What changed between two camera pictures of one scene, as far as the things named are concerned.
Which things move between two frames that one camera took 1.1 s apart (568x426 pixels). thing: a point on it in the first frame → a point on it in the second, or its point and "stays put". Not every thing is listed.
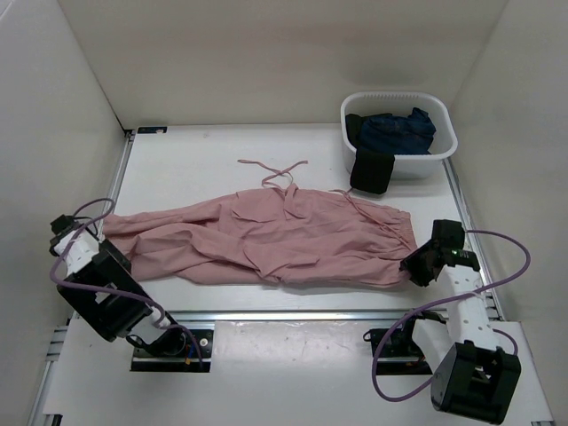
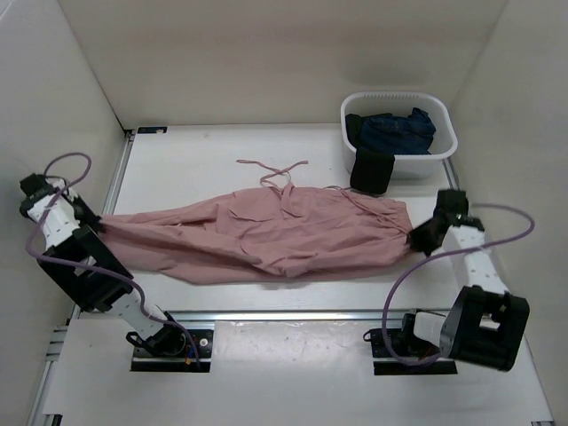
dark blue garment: (410, 135) stays put
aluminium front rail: (334, 316) stays put
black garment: (372, 169) stays put
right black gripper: (411, 264) → (416, 240)
